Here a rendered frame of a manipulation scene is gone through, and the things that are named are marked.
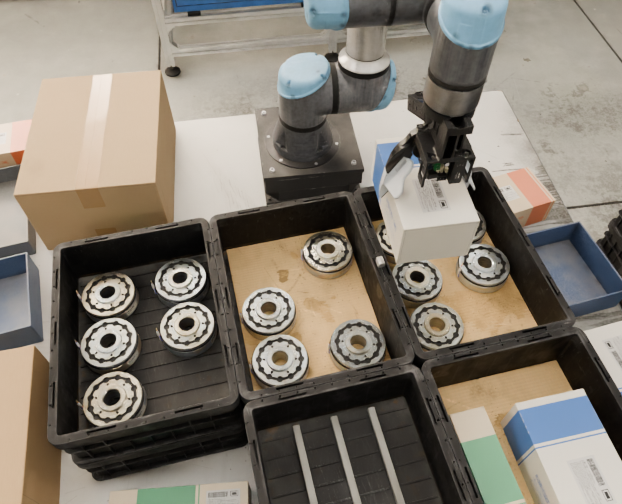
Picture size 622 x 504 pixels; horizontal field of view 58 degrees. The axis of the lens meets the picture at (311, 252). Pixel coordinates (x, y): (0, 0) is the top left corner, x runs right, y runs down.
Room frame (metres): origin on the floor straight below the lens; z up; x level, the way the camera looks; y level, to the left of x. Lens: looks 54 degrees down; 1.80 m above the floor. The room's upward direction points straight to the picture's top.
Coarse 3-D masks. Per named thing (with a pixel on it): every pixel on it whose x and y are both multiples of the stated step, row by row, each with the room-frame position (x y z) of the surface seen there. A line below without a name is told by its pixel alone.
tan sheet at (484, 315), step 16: (448, 272) 0.66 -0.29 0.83; (448, 288) 0.62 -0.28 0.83; (464, 288) 0.62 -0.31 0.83; (512, 288) 0.62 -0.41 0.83; (448, 304) 0.58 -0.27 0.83; (464, 304) 0.58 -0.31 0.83; (480, 304) 0.58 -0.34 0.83; (496, 304) 0.58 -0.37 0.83; (512, 304) 0.58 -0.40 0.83; (464, 320) 0.54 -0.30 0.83; (480, 320) 0.54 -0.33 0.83; (496, 320) 0.54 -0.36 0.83; (512, 320) 0.54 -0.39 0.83; (528, 320) 0.54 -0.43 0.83; (464, 336) 0.51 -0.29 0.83; (480, 336) 0.51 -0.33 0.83
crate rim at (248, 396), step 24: (216, 216) 0.73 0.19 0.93; (240, 216) 0.73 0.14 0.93; (360, 216) 0.73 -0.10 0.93; (216, 240) 0.68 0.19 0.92; (216, 264) 0.61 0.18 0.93; (384, 288) 0.55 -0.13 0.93; (240, 360) 0.41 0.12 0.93; (408, 360) 0.41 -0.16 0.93; (240, 384) 0.37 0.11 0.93; (288, 384) 0.37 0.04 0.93; (312, 384) 0.37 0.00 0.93
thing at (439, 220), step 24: (384, 144) 0.71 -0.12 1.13; (384, 168) 0.66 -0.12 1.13; (408, 192) 0.60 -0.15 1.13; (432, 192) 0.60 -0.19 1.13; (456, 192) 0.60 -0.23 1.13; (384, 216) 0.62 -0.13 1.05; (408, 216) 0.56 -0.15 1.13; (432, 216) 0.56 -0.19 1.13; (456, 216) 0.56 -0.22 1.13; (408, 240) 0.53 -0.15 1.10; (432, 240) 0.54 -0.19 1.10; (456, 240) 0.54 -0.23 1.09
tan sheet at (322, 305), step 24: (288, 240) 0.74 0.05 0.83; (240, 264) 0.68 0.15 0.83; (264, 264) 0.68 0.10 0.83; (288, 264) 0.68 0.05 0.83; (240, 288) 0.62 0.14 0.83; (288, 288) 0.62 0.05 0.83; (312, 288) 0.62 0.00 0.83; (336, 288) 0.62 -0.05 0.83; (360, 288) 0.62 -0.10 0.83; (312, 312) 0.56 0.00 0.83; (336, 312) 0.56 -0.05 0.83; (360, 312) 0.56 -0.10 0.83; (312, 336) 0.51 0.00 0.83; (312, 360) 0.46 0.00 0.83; (384, 360) 0.46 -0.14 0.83
